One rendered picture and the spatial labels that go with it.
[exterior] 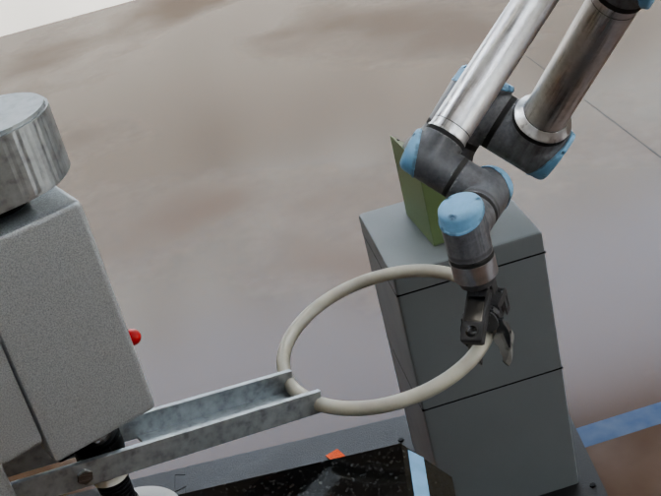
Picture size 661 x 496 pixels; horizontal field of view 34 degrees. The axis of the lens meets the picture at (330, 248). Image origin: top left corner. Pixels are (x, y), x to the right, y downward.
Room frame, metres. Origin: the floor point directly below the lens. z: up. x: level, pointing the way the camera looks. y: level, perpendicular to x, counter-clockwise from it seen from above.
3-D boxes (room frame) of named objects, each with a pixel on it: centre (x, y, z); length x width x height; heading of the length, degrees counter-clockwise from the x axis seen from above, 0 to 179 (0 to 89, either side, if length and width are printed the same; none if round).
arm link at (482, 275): (1.87, -0.26, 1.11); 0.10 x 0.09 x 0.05; 59
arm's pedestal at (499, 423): (2.58, -0.31, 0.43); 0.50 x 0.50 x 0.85; 5
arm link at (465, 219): (1.87, -0.26, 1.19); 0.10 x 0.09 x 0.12; 145
